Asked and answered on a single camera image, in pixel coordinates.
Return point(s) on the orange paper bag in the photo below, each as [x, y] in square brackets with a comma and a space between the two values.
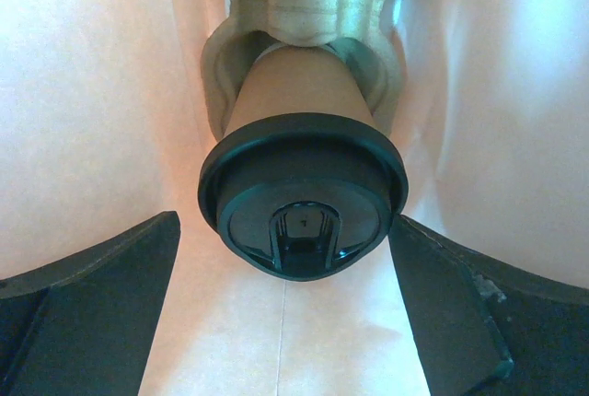
[103, 125]

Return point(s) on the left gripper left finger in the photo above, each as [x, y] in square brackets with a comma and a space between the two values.
[85, 325]

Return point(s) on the cardboard cup carrier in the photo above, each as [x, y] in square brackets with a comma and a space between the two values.
[350, 28]

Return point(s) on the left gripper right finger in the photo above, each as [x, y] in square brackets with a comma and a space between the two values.
[484, 327]

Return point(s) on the brown paper coffee cup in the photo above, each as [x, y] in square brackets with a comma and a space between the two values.
[298, 80]

